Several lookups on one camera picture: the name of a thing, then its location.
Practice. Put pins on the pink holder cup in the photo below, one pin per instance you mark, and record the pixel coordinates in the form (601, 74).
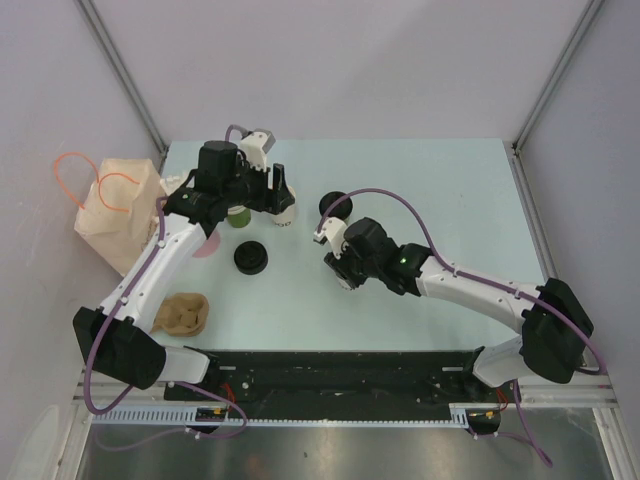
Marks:
(209, 247)

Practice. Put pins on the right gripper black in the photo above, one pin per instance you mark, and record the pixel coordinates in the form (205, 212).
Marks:
(339, 265)

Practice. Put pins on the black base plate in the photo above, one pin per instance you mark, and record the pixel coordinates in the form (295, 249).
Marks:
(346, 386)

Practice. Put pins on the bundle of white stirrers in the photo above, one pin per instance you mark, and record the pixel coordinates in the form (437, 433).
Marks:
(171, 183)

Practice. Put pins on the aluminium rail frame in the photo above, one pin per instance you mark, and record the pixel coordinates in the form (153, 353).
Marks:
(583, 391)

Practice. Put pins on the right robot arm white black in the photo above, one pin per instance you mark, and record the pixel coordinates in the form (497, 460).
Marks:
(550, 324)

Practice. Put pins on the stack of black lids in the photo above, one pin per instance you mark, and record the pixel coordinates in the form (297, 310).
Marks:
(250, 257)

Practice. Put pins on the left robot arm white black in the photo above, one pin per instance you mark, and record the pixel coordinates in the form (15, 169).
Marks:
(115, 338)

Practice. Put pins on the white paper cup stack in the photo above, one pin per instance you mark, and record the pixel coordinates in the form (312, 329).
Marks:
(287, 216)

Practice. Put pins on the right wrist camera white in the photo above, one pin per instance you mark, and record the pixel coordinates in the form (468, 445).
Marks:
(331, 232)

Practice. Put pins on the green paper cup stack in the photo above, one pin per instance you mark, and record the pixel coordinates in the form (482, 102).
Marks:
(238, 216)

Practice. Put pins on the brown pulp cup carrier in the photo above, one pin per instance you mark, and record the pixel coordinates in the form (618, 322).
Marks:
(182, 315)

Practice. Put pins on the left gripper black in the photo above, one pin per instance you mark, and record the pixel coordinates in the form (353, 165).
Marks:
(277, 199)

